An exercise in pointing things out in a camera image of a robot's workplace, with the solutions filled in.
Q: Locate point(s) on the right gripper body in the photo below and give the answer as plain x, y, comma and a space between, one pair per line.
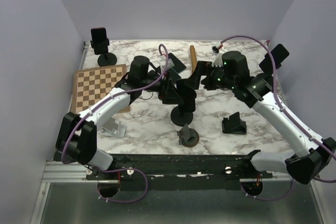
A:
216, 79

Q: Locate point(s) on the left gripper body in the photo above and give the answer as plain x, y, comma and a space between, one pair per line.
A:
164, 87

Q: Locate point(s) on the teal phone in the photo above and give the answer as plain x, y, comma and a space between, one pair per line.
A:
178, 65

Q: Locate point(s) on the black pole stand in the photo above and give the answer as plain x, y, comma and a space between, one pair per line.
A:
105, 58
182, 114

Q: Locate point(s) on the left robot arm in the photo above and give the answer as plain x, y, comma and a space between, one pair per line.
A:
77, 137

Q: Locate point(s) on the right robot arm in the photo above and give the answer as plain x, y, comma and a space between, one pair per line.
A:
310, 153

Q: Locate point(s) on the black folding stand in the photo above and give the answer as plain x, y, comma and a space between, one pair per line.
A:
234, 125

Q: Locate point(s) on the round wooden base stand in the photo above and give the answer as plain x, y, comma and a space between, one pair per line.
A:
188, 137

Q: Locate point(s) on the silver phone stand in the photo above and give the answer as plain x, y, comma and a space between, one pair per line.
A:
113, 128

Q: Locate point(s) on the wooden rolling pin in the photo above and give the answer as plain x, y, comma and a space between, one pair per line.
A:
193, 58

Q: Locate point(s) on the wooden chessboard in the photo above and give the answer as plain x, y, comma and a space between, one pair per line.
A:
91, 85

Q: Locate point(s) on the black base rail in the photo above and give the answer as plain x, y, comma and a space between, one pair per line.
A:
136, 172

